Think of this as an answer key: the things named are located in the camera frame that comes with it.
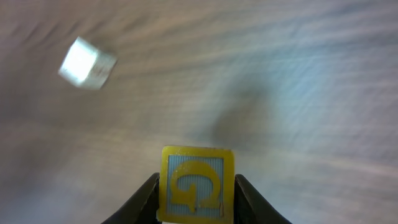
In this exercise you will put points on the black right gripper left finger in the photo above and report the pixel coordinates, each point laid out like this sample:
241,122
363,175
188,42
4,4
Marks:
141,207

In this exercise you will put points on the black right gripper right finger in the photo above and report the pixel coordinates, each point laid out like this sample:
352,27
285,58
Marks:
250,207

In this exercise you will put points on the yellow-topped wooden block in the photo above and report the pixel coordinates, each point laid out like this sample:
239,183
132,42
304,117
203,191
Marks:
196,185

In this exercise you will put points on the plain wooden picture block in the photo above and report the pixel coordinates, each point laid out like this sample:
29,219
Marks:
85,66

